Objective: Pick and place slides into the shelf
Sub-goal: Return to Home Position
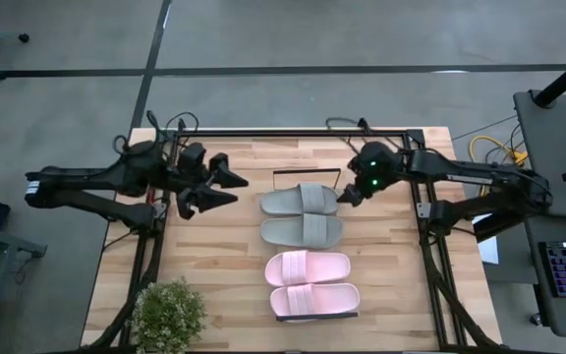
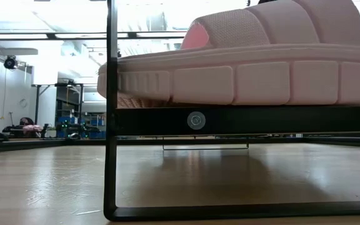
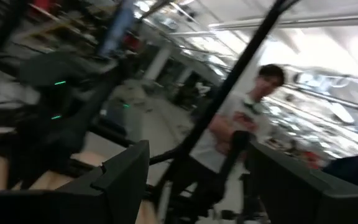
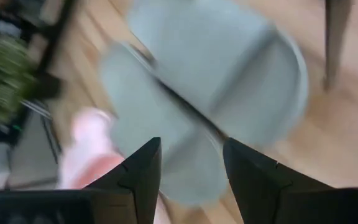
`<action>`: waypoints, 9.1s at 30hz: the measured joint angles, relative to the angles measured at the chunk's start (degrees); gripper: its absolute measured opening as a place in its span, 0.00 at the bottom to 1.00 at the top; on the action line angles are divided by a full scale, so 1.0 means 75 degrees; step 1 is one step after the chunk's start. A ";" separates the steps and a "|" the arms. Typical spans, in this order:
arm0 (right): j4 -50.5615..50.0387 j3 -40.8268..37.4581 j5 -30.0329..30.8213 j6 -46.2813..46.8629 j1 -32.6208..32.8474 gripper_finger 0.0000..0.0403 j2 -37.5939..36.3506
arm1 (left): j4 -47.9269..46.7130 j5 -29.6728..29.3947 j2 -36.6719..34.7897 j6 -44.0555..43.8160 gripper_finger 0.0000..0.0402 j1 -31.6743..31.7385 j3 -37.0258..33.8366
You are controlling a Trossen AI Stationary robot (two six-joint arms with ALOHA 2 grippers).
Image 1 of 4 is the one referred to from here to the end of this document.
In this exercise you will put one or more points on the black pole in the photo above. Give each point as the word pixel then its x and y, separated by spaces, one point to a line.
pixel 563 78

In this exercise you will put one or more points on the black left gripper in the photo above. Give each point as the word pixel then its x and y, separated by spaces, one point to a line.
pixel 187 182

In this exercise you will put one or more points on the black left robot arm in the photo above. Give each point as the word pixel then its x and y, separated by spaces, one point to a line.
pixel 81 179

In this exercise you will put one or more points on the light wooden board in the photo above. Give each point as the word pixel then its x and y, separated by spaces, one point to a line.
pixel 322 315

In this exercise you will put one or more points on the grey metal stand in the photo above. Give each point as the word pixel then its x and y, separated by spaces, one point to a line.
pixel 13 243

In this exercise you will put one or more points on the black electronics box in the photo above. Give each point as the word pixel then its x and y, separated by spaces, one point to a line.
pixel 496 228

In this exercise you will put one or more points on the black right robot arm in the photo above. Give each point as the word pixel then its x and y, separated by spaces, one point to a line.
pixel 460 169

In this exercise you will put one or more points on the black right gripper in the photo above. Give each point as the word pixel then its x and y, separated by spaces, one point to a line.
pixel 358 191

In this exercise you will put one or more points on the black metal rig frame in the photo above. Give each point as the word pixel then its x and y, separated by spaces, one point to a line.
pixel 288 133

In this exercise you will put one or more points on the green potted plant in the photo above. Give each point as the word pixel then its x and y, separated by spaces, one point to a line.
pixel 167 314

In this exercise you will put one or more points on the grey rubber slide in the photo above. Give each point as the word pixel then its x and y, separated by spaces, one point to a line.
pixel 283 231
pixel 283 201

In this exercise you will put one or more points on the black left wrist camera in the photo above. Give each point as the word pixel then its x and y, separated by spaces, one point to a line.
pixel 192 157

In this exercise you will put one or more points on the light grey desk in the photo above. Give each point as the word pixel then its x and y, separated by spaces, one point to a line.
pixel 553 137

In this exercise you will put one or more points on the white paper sheet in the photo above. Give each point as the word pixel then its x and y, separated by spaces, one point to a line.
pixel 490 252

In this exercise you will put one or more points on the pink rubber slide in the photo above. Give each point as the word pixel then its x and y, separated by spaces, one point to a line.
pixel 332 300
pixel 322 268

